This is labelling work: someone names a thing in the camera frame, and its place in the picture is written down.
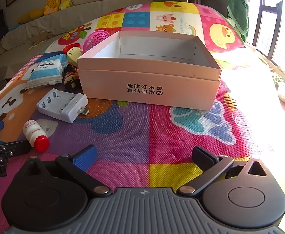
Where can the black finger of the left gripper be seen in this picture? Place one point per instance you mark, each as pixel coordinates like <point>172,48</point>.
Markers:
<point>13,149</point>

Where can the white battery charger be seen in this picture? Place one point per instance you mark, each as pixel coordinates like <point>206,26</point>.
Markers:
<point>64,106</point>

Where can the colourful cartoon play mat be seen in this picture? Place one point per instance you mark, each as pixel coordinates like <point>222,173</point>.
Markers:
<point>153,118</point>

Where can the pink plastic basket scoop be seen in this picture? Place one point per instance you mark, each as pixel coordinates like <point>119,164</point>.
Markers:
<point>94,39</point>

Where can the blue white wet wipes pack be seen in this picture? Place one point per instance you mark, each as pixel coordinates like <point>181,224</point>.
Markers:
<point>46,73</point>

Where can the yellow plush toy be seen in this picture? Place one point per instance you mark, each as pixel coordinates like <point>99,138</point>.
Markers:
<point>52,6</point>

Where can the green towel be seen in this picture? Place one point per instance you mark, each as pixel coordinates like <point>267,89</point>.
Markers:
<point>238,17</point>

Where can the yellow cat face toy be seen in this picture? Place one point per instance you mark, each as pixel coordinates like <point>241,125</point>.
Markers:
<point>73,52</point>

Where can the small white red-capped bottle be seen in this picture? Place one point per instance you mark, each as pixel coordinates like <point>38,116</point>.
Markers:
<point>36,136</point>

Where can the pink cardboard box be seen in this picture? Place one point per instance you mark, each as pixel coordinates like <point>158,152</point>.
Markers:
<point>151,67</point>

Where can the yellow cushion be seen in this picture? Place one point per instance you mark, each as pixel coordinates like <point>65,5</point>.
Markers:
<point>30,16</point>

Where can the beige sofa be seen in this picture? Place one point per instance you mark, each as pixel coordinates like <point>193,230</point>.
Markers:
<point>15,48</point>

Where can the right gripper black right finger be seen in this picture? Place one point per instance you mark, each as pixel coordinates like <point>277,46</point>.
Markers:
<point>212,167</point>

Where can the mickey wind-up toy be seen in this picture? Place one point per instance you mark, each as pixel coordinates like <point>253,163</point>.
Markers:
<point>71,78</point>

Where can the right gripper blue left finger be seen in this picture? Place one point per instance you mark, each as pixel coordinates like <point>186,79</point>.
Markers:
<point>74,168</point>

